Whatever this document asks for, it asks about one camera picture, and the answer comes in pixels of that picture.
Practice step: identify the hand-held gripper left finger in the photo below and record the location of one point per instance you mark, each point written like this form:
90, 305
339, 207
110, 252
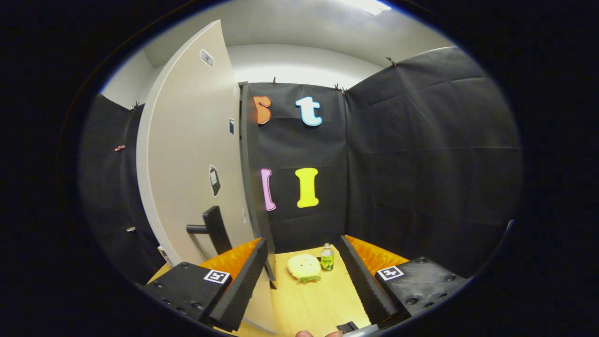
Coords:
241, 290

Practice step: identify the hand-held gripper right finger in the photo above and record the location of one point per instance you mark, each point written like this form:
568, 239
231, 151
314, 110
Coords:
362, 285

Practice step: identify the dark grey shoe cabinet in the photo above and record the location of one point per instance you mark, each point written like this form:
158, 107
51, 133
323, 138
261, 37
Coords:
250, 164

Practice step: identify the beige shoe cabinet door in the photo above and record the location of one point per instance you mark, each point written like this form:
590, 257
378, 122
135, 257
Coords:
187, 140

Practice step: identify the small green label bottle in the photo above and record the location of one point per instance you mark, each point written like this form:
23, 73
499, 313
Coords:
327, 260

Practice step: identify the yellow round plush toy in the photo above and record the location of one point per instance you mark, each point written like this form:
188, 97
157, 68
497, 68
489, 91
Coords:
304, 267

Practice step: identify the white book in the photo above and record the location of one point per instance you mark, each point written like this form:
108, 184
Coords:
164, 256

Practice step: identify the black backdrop cloth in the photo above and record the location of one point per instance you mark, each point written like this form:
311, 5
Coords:
430, 164

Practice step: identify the long ceiling light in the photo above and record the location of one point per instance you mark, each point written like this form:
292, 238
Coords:
365, 5

